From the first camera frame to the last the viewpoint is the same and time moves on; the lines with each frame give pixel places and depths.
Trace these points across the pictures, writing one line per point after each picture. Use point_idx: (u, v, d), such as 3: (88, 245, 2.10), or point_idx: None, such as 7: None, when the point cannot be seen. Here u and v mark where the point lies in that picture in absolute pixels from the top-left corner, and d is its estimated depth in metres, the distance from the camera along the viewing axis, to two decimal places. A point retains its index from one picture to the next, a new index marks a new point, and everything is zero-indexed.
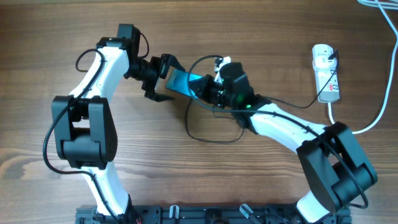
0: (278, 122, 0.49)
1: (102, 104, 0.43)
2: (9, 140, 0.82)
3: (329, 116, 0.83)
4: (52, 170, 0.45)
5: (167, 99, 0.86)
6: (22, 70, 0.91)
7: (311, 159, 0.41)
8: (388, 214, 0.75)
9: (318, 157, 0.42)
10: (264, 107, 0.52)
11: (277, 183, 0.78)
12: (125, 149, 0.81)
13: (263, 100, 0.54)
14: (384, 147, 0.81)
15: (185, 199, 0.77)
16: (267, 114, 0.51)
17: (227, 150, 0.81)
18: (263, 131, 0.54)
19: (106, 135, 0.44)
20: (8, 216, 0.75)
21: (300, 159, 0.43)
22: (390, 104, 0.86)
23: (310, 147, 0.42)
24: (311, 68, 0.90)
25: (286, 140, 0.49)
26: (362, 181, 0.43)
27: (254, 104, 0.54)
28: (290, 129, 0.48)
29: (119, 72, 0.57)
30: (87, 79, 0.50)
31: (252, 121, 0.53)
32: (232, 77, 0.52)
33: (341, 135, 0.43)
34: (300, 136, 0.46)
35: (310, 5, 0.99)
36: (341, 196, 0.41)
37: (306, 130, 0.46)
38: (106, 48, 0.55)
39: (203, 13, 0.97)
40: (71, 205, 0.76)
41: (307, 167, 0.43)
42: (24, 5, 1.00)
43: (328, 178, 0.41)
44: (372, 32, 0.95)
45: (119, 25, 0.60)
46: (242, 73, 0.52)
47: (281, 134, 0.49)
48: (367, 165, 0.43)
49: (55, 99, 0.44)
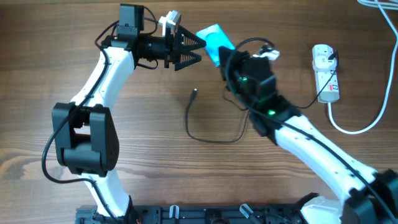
0: (313, 149, 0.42)
1: (104, 114, 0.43)
2: (9, 140, 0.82)
3: (329, 116, 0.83)
4: (51, 178, 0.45)
5: (167, 100, 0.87)
6: (22, 70, 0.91)
7: (361, 217, 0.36)
8: None
9: (367, 214, 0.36)
10: (292, 120, 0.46)
11: (277, 183, 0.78)
12: (125, 149, 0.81)
13: (291, 108, 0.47)
14: (384, 147, 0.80)
15: (186, 199, 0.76)
16: (301, 134, 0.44)
17: (227, 150, 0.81)
18: (285, 145, 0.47)
19: (107, 145, 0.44)
20: (7, 216, 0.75)
21: (346, 210, 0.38)
22: (390, 104, 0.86)
23: (357, 200, 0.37)
24: (311, 68, 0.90)
25: (320, 171, 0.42)
26: None
27: (277, 111, 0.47)
28: (333, 167, 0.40)
29: (124, 73, 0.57)
30: (91, 85, 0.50)
31: (277, 134, 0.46)
32: (259, 78, 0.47)
33: (394, 187, 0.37)
34: (344, 178, 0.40)
35: (310, 5, 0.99)
36: None
37: (353, 174, 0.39)
38: (111, 48, 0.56)
39: (203, 13, 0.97)
40: (71, 205, 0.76)
41: (352, 219, 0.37)
42: (25, 5, 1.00)
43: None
44: (372, 32, 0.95)
45: (120, 6, 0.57)
46: (269, 75, 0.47)
47: (316, 165, 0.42)
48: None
49: (56, 107, 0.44)
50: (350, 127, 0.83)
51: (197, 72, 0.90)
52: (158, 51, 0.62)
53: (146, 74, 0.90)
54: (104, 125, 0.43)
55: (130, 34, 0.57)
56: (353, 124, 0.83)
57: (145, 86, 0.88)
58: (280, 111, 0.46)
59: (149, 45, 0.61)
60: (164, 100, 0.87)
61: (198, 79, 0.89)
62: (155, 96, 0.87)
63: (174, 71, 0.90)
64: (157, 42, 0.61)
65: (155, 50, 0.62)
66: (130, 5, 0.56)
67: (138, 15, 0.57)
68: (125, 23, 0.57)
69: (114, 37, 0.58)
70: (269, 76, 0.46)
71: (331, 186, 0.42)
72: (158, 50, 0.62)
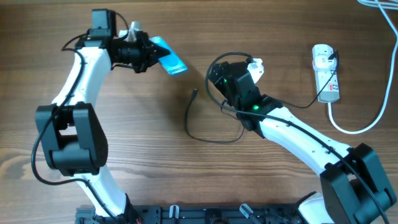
0: (292, 134, 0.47)
1: (87, 109, 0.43)
2: (9, 140, 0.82)
3: (329, 116, 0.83)
4: (44, 182, 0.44)
5: (166, 100, 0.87)
6: (23, 70, 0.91)
7: (337, 188, 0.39)
8: (389, 214, 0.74)
9: (342, 185, 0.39)
10: (273, 111, 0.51)
11: (277, 183, 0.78)
12: (125, 149, 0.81)
13: (273, 102, 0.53)
14: (385, 147, 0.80)
15: (185, 199, 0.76)
16: (281, 122, 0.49)
17: (227, 150, 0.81)
18: (271, 137, 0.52)
19: (95, 141, 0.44)
20: (7, 216, 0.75)
21: (323, 184, 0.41)
22: (390, 105, 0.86)
23: (333, 172, 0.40)
24: (311, 68, 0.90)
25: (303, 154, 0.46)
26: (384, 203, 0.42)
27: (262, 106, 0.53)
28: (310, 147, 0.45)
29: (102, 72, 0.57)
30: (69, 85, 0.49)
31: (262, 126, 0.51)
32: (235, 76, 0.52)
33: (367, 159, 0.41)
34: (320, 155, 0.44)
35: (310, 5, 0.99)
36: (360, 218, 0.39)
37: (329, 151, 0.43)
38: (84, 48, 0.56)
39: (203, 13, 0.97)
40: (71, 205, 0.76)
41: (329, 191, 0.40)
42: (24, 5, 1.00)
43: (350, 206, 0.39)
44: (372, 32, 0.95)
45: (94, 12, 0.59)
46: (245, 73, 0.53)
47: (298, 149, 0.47)
48: (389, 189, 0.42)
49: (37, 109, 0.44)
50: (350, 127, 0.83)
51: (197, 73, 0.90)
52: (135, 53, 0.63)
53: (146, 74, 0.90)
54: (89, 120, 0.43)
55: (104, 35, 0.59)
56: (353, 124, 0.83)
57: (145, 86, 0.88)
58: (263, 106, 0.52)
59: (127, 48, 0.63)
60: (163, 100, 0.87)
61: (198, 79, 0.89)
62: (155, 96, 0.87)
63: None
64: (133, 45, 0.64)
65: (132, 53, 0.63)
66: (102, 10, 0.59)
67: (110, 18, 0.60)
68: (98, 25, 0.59)
69: (87, 38, 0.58)
70: (244, 74, 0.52)
71: (311, 168, 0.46)
72: (135, 52, 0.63)
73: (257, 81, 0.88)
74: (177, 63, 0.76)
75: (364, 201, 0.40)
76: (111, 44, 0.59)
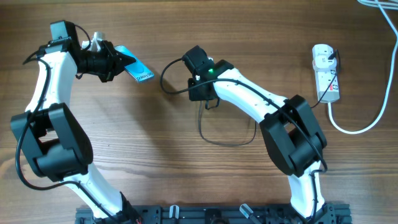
0: (240, 91, 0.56)
1: (62, 109, 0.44)
2: (9, 140, 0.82)
3: (329, 116, 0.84)
4: (36, 189, 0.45)
5: (166, 100, 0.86)
6: (22, 70, 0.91)
7: (273, 133, 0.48)
8: (388, 214, 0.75)
9: (276, 131, 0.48)
10: (226, 72, 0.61)
11: (277, 183, 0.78)
12: (125, 149, 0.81)
13: (226, 65, 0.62)
14: (384, 147, 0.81)
15: (185, 198, 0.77)
16: (232, 83, 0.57)
17: (227, 150, 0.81)
18: (224, 97, 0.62)
19: (78, 140, 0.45)
20: (7, 216, 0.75)
21: (262, 130, 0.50)
22: (390, 105, 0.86)
23: (271, 121, 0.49)
24: (310, 68, 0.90)
25: (247, 108, 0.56)
26: (318, 145, 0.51)
27: (216, 68, 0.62)
28: (253, 101, 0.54)
29: (69, 74, 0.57)
30: (40, 89, 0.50)
31: (215, 87, 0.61)
32: (189, 56, 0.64)
33: (300, 108, 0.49)
34: (261, 107, 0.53)
35: (310, 4, 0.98)
36: (296, 161, 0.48)
37: (268, 103, 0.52)
38: (47, 55, 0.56)
39: (203, 13, 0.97)
40: (71, 205, 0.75)
41: (268, 138, 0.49)
42: (23, 5, 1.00)
43: (285, 148, 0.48)
44: (372, 32, 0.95)
45: (52, 25, 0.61)
46: (196, 50, 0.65)
47: (244, 103, 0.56)
48: (319, 132, 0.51)
49: (13, 119, 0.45)
50: (350, 127, 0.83)
51: None
52: (101, 62, 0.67)
53: None
54: (65, 118, 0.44)
55: (64, 40, 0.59)
56: (352, 124, 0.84)
57: (144, 86, 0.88)
58: (217, 68, 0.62)
59: (93, 58, 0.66)
60: (163, 100, 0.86)
61: None
62: (155, 96, 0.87)
63: (173, 71, 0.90)
64: (98, 55, 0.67)
65: (97, 63, 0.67)
66: (60, 22, 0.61)
67: (69, 30, 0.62)
68: (58, 36, 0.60)
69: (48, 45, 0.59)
70: (193, 51, 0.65)
71: (254, 118, 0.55)
72: (100, 61, 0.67)
73: (257, 81, 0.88)
74: (143, 70, 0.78)
75: (300, 145, 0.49)
76: (76, 51, 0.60)
